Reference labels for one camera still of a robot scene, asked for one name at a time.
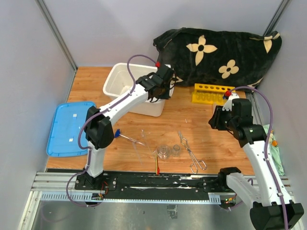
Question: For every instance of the small glass beaker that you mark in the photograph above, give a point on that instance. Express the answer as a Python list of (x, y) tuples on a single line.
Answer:
[(176, 150)]

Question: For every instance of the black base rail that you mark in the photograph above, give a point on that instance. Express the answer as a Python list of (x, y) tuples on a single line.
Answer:
[(150, 186)]

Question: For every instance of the blue plastic lid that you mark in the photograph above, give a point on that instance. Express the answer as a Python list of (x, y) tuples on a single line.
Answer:
[(67, 122)]

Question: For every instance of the white plastic bin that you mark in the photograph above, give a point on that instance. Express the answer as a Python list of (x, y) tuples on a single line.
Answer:
[(124, 83)]

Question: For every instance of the glass conical flask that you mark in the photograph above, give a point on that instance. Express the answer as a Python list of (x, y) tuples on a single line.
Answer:
[(163, 152)]

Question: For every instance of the black floral blanket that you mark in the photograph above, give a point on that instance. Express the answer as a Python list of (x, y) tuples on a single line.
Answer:
[(223, 58)]

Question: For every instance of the yellow test tube rack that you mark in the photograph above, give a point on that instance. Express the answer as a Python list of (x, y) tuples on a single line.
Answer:
[(209, 94)]

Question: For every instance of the clear plastic tube rack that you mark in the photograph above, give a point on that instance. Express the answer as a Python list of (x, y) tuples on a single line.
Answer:
[(214, 105)]

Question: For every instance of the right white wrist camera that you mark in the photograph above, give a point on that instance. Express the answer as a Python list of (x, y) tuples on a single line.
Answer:
[(229, 102)]

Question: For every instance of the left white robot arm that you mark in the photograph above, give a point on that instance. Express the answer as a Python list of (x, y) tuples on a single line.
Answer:
[(99, 121)]

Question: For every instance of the clear plastic pipette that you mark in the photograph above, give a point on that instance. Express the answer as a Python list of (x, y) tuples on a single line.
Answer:
[(137, 153)]

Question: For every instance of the metal crucible tongs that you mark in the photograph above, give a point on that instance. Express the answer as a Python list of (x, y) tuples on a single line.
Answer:
[(196, 164)]

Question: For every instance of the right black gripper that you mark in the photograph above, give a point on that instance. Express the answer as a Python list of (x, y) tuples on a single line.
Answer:
[(215, 121)]

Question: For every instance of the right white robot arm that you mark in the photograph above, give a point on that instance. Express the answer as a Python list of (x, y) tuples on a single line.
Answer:
[(271, 206)]

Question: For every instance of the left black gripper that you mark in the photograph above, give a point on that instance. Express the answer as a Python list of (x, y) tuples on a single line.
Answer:
[(167, 95)]

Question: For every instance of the green cartoon cloth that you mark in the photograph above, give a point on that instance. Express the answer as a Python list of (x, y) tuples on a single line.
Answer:
[(275, 152)]

